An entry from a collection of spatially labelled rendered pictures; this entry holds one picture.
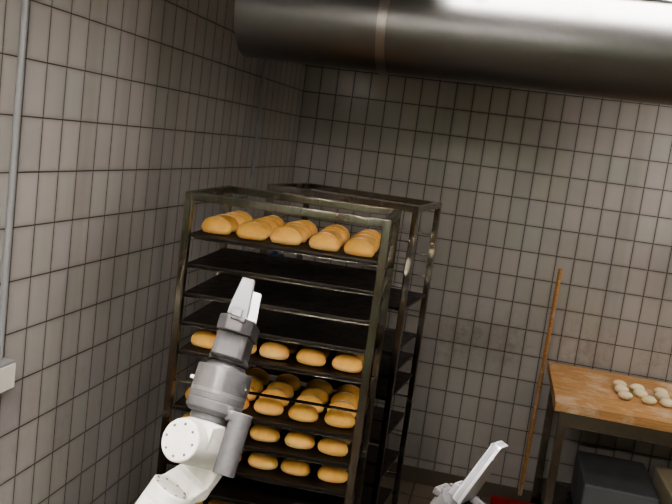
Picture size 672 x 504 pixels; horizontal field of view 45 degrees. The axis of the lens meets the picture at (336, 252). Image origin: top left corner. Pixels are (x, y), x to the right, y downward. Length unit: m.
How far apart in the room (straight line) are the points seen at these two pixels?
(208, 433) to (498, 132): 3.70
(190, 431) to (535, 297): 3.73
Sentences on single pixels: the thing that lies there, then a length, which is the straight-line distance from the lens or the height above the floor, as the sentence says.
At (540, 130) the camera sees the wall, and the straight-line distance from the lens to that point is 4.74.
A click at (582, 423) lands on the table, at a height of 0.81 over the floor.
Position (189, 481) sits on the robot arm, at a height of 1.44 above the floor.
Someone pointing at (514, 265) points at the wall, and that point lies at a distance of 4.77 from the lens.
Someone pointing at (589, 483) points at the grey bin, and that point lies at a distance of 4.38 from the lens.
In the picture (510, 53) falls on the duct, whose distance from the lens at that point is 2.66.
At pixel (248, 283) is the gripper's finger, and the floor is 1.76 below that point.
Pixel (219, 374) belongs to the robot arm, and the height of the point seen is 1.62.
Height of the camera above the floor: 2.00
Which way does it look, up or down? 8 degrees down
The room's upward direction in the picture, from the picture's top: 7 degrees clockwise
